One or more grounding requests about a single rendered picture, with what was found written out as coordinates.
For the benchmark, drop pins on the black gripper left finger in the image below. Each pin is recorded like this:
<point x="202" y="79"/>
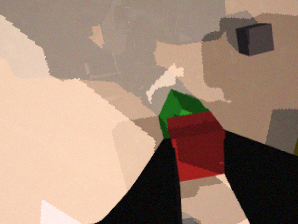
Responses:
<point x="155" y="198"/>

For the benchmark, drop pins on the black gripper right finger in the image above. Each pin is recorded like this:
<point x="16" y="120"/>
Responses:
<point x="264" y="179"/>

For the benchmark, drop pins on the red block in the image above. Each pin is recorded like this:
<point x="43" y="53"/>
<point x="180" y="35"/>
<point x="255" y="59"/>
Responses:
<point x="198" y="141"/>

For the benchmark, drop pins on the green block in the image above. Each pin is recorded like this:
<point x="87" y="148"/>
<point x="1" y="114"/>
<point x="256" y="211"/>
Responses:
<point x="180" y="107"/>
<point x="169" y="100"/>

